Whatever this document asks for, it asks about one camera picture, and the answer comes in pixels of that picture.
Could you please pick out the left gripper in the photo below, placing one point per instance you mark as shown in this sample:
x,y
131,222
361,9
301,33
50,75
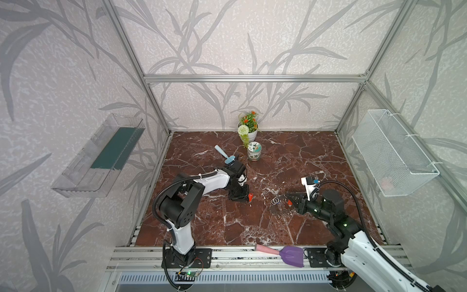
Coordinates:
x,y
239,193

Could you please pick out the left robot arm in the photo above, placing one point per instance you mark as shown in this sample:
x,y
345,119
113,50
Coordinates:
x,y
176,205

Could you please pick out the green circuit board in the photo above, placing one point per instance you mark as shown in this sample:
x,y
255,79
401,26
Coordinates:
x,y
187,276

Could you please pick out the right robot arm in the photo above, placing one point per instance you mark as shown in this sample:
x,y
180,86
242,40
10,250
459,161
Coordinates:
x,y
352,246

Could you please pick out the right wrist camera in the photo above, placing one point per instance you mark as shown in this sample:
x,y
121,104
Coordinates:
x,y
311,185

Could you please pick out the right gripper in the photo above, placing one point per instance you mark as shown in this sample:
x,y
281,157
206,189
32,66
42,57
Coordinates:
x,y
302,205

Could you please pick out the purple scoop pink handle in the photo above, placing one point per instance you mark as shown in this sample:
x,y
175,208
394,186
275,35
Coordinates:
x,y
291,255

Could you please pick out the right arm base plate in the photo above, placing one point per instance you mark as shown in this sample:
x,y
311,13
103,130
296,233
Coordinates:
x,y
322,258

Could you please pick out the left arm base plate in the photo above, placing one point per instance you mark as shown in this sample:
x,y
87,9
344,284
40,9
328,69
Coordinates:
x,y
195,258

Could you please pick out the potted plant orange flowers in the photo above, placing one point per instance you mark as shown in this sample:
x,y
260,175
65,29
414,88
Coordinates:
x,y
248,127

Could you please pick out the clear plastic wall shelf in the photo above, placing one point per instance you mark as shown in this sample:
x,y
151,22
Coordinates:
x,y
96,168

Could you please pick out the white wire basket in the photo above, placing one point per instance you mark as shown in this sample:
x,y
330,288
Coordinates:
x,y
398,164

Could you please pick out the light blue garden trowel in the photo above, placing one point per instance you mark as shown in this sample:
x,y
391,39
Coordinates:
x,y
228,158

